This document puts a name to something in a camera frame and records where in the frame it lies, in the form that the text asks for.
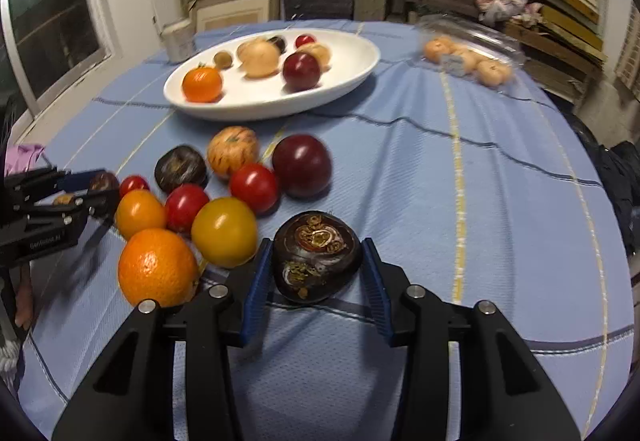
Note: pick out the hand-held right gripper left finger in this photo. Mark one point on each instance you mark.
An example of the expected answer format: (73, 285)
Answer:
(256, 291)

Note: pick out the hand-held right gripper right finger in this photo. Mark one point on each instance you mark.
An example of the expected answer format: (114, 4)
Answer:
(376, 296)

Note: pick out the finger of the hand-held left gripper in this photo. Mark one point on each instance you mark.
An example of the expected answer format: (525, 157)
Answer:
(97, 208)
(75, 181)

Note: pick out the orange yellow tomato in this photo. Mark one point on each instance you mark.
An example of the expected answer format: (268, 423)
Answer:
(140, 215)

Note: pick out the small red tomato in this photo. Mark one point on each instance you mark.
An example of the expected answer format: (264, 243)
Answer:
(134, 184)

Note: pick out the dark fruit with gold pattern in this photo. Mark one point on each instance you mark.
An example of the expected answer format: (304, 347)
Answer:
(316, 261)

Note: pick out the large orange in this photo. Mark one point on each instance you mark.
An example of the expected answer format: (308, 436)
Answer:
(156, 268)

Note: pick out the dark brown glossy fruit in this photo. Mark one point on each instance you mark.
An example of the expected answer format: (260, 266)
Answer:
(180, 168)

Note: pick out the large dark red plum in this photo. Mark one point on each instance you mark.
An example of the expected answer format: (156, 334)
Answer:
(302, 166)

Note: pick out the orange striped beige fruit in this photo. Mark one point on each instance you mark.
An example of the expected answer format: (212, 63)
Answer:
(232, 152)

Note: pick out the small orange tangerine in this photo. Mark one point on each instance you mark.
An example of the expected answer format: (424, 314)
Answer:
(201, 86)

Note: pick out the small olive brown fruit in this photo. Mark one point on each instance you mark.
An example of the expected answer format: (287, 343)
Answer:
(223, 60)

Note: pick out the white oval plate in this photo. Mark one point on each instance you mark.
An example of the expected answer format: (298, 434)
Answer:
(260, 98)

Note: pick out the large beige streaked fruit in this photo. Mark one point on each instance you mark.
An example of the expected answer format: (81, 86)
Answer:
(260, 61)

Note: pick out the small dark red plum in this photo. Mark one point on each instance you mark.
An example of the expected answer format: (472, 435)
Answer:
(301, 71)

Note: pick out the beige round fruit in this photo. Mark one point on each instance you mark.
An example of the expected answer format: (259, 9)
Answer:
(321, 52)

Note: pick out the person's left hand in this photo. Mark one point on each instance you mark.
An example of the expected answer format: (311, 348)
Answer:
(23, 301)

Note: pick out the purple cloth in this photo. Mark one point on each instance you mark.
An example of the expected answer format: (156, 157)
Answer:
(22, 156)

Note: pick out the blue checked tablecloth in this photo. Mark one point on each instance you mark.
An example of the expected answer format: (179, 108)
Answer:
(425, 221)

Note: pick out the silver drink can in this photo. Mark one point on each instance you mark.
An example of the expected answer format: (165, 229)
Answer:
(177, 41)

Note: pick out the framed picture in cardboard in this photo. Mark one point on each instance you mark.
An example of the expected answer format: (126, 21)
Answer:
(235, 11)

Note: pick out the small peach fruit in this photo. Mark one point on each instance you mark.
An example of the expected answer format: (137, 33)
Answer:
(437, 48)
(494, 72)
(468, 61)

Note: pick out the clear plastic clamshell box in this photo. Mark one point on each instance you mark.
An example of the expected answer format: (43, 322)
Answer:
(480, 33)

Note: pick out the pink crumpled bundle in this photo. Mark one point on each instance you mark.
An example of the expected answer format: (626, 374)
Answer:
(500, 1)

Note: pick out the beige checked curtain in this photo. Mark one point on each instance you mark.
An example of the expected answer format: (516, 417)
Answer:
(630, 51)

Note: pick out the window with white frame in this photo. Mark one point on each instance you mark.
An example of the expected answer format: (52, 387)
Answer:
(50, 21)

